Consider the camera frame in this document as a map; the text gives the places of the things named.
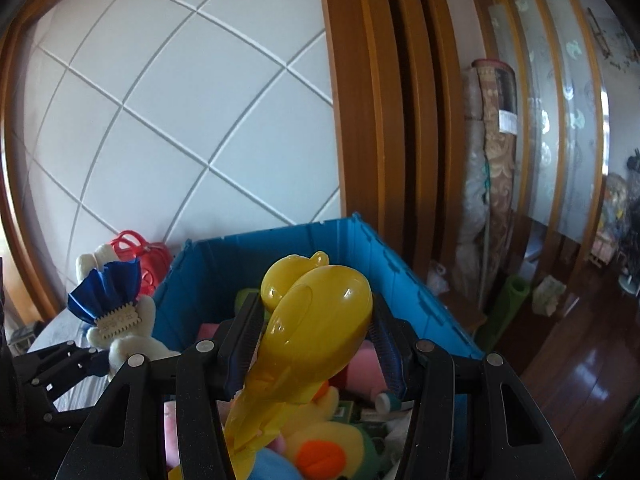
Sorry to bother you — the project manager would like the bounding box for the rolled patterned carpet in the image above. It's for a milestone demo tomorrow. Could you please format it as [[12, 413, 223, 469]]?
[[462, 59, 519, 312]]

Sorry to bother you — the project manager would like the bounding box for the blue plush toy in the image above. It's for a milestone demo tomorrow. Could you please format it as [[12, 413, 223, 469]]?
[[250, 446, 312, 480]]

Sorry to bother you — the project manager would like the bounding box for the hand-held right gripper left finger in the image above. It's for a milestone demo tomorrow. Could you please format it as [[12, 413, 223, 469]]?
[[55, 302, 266, 480]]

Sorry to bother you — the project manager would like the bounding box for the curved wooden frame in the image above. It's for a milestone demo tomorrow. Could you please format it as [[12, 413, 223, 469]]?
[[0, 10, 57, 322]]

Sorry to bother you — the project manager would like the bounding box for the wooden pillar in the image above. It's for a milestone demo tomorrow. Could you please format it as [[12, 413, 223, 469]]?
[[317, 0, 467, 272]]

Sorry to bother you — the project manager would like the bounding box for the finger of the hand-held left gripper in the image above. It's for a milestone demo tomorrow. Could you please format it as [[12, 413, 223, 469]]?
[[30, 376, 108, 431], [20, 341, 110, 386]]

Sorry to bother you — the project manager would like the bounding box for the blue plastic storage crate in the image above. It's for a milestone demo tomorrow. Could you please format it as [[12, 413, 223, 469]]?
[[150, 212, 486, 413]]

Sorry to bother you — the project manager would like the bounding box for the pink plush toy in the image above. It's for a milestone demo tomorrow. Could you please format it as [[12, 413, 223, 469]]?
[[345, 339, 390, 397]]

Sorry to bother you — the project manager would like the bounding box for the yellow duck grabber toy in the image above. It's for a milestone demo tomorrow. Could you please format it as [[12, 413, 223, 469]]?
[[167, 251, 373, 480]]

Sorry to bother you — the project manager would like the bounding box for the white crumpled cloth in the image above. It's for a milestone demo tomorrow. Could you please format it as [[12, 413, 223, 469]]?
[[531, 276, 568, 317]]

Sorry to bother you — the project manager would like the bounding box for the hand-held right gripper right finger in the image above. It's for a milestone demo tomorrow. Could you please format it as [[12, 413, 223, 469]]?
[[370, 292, 576, 480]]

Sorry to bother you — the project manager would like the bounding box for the frosted glass slatted partition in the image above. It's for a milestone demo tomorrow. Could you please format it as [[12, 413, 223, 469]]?
[[457, 0, 609, 262]]

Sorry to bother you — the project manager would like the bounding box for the yellow duck plush toy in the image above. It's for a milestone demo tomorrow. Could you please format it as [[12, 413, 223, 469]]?
[[280, 385, 387, 480]]

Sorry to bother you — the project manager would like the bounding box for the red bear suitcase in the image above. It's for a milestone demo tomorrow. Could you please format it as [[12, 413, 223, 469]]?
[[111, 230, 173, 298]]

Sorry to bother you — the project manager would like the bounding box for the small white plush bear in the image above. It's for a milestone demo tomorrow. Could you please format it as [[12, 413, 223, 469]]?
[[67, 244, 181, 386]]

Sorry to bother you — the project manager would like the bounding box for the green rolled mat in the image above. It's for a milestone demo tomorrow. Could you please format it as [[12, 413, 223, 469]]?
[[477, 276, 532, 354]]

